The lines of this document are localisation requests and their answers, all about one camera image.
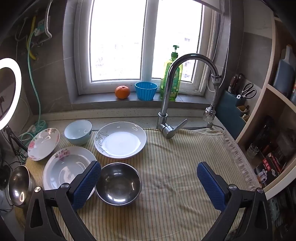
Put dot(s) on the small red-sided steel bowl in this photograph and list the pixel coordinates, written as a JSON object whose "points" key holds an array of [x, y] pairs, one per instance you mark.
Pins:
{"points": [[118, 185]]}

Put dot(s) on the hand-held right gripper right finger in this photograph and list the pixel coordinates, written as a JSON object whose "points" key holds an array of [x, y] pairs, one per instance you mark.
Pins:
{"points": [[211, 185]]}

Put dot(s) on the dark teal knife holder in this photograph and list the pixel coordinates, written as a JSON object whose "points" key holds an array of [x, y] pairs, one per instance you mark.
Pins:
{"points": [[227, 115]]}

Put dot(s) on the chrome kitchen faucet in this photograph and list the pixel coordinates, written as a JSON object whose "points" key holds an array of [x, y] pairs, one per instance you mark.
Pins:
{"points": [[164, 102]]}

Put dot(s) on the green dish soap bottle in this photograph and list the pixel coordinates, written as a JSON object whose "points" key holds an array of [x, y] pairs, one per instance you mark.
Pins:
{"points": [[179, 78]]}

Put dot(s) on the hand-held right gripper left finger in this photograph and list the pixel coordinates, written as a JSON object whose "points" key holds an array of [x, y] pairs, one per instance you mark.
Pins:
{"points": [[86, 183]]}

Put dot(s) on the yellow striped cloth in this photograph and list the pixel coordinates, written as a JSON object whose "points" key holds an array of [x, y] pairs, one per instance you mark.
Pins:
{"points": [[173, 173]]}

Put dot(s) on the cream wooden shelf unit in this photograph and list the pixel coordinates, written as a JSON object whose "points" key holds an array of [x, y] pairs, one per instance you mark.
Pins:
{"points": [[278, 93]]}

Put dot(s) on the large pink floral plate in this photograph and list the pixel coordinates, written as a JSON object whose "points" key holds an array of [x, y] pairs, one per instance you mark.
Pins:
{"points": [[62, 169]]}

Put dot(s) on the kitchen scissors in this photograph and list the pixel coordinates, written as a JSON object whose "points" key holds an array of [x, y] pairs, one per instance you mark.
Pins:
{"points": [[241, 93]]}

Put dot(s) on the large steel bowl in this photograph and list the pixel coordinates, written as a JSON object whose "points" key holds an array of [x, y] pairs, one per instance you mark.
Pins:
{"points": [[19, 185]]}

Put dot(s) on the clear drinking glass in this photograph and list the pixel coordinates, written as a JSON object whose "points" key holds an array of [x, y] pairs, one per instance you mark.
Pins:
{"points": [[252, 150]]}

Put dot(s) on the blue fluted silicone cup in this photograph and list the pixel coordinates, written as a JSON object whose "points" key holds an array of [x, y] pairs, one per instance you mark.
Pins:
{"points": [[146, 91]]}

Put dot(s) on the red printed carton box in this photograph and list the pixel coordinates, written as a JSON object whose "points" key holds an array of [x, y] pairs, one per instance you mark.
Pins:
{"points": [[270, 166]]}

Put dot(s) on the pale green ceramic bowl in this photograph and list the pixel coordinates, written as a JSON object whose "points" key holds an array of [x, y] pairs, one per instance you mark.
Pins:
{"points": [[77, 132]]}

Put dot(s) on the yellow pipe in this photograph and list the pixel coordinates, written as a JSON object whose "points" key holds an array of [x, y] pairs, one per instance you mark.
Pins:
{"points": [[29, 46]]}

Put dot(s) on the small pink floral plate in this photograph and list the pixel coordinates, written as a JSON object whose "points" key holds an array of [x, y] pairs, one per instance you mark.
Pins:
{"points": [[42, 144]]}

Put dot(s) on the blue cutting board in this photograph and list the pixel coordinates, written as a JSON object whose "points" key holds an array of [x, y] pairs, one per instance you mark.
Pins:
{"points": [[283, 74]]}

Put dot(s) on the wall outlet with plug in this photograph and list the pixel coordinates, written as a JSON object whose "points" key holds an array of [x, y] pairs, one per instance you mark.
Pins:
{"points": [[41, 26]]}

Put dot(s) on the dark bottle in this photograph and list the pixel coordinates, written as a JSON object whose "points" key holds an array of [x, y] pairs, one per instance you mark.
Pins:
{"points": [[266, 132]]}

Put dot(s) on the white plate grey leaf print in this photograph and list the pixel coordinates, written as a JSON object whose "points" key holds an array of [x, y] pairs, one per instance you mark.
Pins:
{"points": [[120, 141]]}

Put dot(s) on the orange tangerine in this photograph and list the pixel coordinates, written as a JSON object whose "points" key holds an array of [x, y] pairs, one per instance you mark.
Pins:
{"points": [[122, 92]]}

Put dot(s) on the black stand base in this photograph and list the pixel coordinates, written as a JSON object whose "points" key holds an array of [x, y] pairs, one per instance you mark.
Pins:
{"points": [[4, 177]]}

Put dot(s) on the white framed window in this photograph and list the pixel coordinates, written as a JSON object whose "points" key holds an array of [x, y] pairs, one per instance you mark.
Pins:
{"points": [[115, 46]]}

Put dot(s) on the black tripod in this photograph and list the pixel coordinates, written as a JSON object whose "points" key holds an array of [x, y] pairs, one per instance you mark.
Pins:
{"points": [[13, 141]]}

